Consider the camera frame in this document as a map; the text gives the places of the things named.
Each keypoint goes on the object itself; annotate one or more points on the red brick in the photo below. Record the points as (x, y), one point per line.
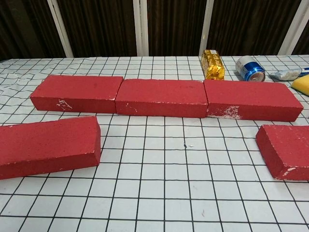
(46, 145)
(161, 96)
(287, 147)
(79, 90)
(251, 96)

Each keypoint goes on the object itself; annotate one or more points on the white black grid tablecloth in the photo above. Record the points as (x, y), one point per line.
(154, 181)

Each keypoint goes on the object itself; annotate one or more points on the gold foil package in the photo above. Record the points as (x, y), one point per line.
(213, 65)

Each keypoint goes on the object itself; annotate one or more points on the blue and white can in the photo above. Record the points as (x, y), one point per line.
(249, 67)

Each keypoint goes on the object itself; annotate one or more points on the white blue toothpaste tube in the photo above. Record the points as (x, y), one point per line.
(285, 74)

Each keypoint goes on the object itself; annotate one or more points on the yellow sponge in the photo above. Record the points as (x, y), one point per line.
(303, 84)

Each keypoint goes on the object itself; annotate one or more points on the white frame post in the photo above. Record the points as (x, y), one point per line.
(140, 26)
(293, 29)
(60, 29)
(206, 26)

